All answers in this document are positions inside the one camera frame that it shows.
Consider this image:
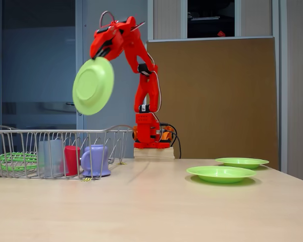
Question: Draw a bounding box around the grey translucent plastic cup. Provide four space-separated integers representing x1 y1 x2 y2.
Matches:
37 140 51 176
44 139 68 178

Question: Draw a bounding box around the wooden base block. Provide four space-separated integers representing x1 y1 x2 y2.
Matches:
133 148 175 160

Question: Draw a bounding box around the red plastic cup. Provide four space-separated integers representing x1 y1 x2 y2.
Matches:
64 145 81 176

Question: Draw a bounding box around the grey glass door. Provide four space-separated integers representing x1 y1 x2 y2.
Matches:
0 0 88 158

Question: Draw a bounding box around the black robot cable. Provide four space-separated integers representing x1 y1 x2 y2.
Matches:
159 122 182 159

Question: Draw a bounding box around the green plastic plate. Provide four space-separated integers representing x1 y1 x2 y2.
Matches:
72 56 115 116
215 157 270 169
186 165 258 184

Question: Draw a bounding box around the metal wire dish rack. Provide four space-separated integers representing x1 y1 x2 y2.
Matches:
0 124 135 180

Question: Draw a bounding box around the brown cork board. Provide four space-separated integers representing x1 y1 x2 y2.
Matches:
144 36 280 171

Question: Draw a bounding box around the purple plastic mug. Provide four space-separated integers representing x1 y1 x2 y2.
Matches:
80 144 112 177

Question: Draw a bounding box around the green whisk with metal handle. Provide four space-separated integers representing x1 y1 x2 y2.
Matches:
0 152 39 171

